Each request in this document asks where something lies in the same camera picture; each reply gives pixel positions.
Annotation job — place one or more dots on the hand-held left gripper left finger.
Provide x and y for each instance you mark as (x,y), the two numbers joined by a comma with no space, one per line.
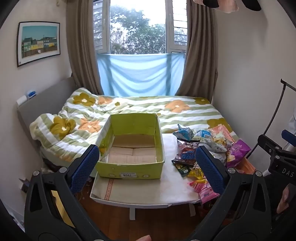
(84,169)

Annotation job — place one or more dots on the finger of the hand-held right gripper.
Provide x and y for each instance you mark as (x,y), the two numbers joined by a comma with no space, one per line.
(266,141)
(289,138)

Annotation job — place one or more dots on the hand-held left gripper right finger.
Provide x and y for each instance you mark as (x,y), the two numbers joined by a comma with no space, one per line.
(208,169)

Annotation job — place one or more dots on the small dark green snack packet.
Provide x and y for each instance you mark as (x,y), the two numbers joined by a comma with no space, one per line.
(183,170)

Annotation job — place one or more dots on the purple snack packet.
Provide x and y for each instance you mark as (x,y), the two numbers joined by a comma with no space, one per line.
(239,150)

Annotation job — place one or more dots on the pile of snack packets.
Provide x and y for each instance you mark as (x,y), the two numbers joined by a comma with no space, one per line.
(208,139)

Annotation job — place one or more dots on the green cardboard box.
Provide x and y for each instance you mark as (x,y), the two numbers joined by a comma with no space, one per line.
(129,170)

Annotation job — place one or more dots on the person's right hand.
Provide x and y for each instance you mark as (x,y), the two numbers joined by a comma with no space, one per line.
(283,200)

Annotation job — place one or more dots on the person's left hand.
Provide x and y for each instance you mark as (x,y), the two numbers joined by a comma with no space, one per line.
(144,238)

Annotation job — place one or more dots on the bed with floral duvet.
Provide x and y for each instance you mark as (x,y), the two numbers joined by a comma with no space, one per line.
(69,125)

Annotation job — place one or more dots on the white folding table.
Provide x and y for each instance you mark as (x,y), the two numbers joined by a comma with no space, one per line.
(131,212)

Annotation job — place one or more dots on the grey bed headboard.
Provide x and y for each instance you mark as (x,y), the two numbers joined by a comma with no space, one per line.
(46,102)

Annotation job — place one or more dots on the small white box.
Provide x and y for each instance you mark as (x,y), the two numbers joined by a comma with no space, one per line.
(22,100)

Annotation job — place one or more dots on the light blue cloth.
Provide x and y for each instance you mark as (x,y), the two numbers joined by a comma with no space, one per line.
(138,74)

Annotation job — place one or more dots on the brown curtain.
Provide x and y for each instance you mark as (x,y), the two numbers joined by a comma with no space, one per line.
(201,46)
(81,46)

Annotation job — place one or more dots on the white framed window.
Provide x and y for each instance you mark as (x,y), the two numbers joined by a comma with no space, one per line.
(136,27)

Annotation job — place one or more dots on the framed wall poster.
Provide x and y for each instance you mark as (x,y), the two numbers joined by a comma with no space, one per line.
(38,42)

